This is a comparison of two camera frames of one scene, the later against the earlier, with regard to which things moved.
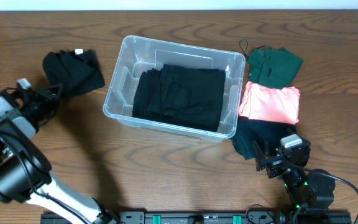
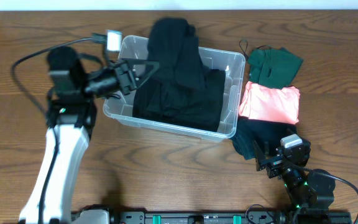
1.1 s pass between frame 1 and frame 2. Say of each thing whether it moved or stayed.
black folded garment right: stayed
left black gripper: moved
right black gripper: stayed
